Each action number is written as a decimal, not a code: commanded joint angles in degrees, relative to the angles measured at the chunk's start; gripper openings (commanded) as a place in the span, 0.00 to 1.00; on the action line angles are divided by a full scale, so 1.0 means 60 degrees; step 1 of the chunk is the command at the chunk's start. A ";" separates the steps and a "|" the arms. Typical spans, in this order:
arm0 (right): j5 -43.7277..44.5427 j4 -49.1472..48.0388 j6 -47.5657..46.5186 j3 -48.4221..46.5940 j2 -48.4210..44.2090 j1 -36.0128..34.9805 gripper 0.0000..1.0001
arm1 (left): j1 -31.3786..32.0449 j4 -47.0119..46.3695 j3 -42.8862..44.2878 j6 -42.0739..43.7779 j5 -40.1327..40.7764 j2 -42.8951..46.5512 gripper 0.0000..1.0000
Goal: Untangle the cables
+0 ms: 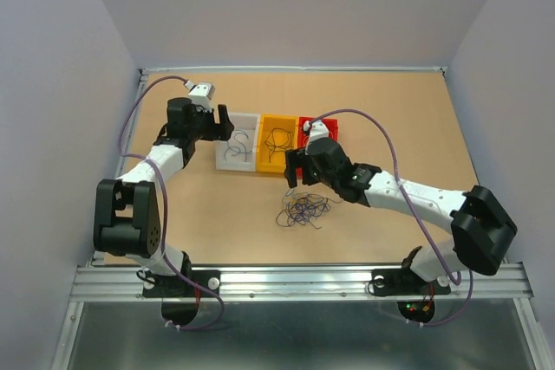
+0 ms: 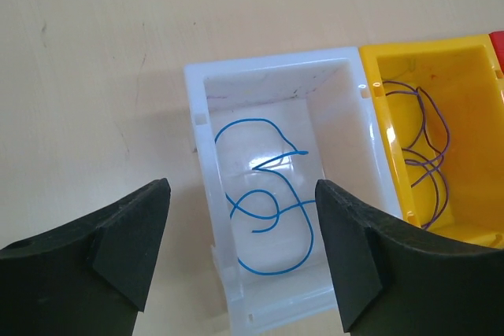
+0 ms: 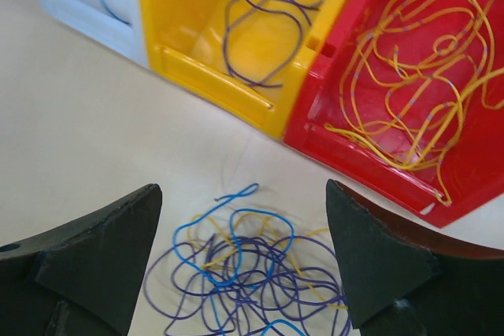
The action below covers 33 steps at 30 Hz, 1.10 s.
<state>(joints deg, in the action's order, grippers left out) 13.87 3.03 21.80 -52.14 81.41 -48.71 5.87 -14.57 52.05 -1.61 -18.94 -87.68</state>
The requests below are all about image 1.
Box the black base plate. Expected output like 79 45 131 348
369 269 451 297
135 269 221 298

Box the aluminium back rail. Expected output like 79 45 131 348
140 65 447 76

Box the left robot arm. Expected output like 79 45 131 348
93 97 234 295

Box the white plastic bin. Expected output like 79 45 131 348
215 113 261 172

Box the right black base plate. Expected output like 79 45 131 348
369 269 451 297

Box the blue wire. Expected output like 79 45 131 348
223 129 253 163

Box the yellow plastic bin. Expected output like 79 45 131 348
256 114 298 174

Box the wire bundle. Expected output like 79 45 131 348
275 188 343 230

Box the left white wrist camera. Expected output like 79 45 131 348
187 82 215 113

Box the aluminium left side rail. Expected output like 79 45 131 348
88 74 148 267

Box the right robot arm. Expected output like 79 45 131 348
284 138 518 292

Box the red plastic bin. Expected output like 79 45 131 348
297 116 339 148

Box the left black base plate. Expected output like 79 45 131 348
135 269 221 298

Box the aluminium front rail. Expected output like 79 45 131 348
69 263 533 303

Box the aluminium rail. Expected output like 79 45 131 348
69 263 533 303
140 65 447 76
88 74 148 267

